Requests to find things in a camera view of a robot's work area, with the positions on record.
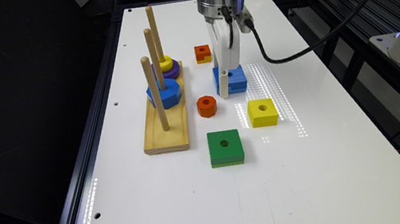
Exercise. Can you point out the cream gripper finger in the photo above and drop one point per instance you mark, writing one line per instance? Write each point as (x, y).
(223, 83)

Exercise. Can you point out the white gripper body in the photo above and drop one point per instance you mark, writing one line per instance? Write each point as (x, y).
(225, 39)

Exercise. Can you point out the blue square block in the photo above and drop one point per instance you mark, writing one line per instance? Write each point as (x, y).
(237, 80)

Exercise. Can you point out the small orange square block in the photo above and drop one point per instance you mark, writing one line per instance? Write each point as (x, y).
(203, 54)

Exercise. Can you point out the orange octagon block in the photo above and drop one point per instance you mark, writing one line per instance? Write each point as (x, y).
(206, 106)

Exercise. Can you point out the yellow square block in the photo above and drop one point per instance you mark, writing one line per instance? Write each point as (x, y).
(262, 112)

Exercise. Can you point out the blue octagon block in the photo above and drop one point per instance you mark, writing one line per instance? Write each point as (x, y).
(171, 95)

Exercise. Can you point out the green square block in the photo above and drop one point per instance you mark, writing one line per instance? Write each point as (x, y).
(225, 148)

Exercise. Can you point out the rear wooden peg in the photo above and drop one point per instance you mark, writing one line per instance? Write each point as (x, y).
(154, 29)

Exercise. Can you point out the front wooden peg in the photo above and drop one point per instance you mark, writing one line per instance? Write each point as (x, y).
(156, 97)

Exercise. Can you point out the black side panel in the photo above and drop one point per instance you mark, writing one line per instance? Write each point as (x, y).
(50, 53)

